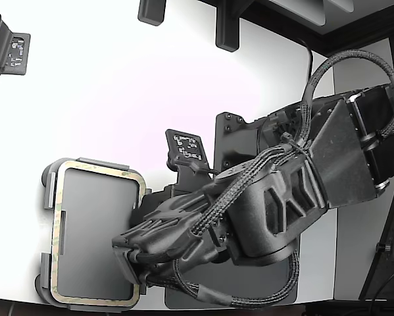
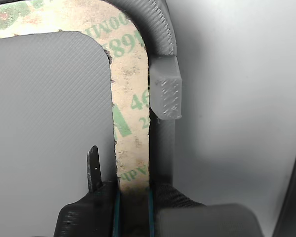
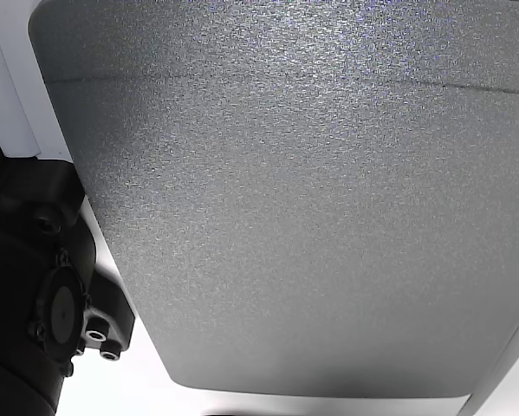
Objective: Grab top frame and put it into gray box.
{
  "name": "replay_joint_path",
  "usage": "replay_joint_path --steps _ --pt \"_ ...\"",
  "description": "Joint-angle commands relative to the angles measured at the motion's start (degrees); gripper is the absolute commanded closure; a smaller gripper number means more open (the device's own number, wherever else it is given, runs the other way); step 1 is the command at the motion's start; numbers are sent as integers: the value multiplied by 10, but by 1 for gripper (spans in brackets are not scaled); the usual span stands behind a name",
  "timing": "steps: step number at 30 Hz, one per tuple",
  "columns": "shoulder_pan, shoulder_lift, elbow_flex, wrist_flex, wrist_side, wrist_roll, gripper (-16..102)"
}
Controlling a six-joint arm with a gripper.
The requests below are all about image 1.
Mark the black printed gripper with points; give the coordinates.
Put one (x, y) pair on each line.
(170, 224)

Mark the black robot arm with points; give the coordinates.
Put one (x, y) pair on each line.
(341, 158)

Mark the gray holder core block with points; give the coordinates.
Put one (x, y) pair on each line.
(94, 230)

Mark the black marker tag plate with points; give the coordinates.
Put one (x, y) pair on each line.
(187, 148)
(19, 52)

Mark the black screwed mounting plate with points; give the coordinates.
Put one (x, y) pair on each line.
(226, 145)

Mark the short black support foot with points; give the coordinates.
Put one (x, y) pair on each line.
(150, 11)

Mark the long black support foot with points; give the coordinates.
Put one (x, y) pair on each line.
(226, 29)

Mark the gray slanted panel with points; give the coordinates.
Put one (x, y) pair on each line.
(302, 10)

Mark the tan adhesive-lined frame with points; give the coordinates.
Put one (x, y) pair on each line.
(54, 260)

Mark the gray frame holder jig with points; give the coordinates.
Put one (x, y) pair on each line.
(48, 191)

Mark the black stand frame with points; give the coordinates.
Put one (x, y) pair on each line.
(381, 250)

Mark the black shelf frame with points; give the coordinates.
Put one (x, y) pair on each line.
(348, 36)

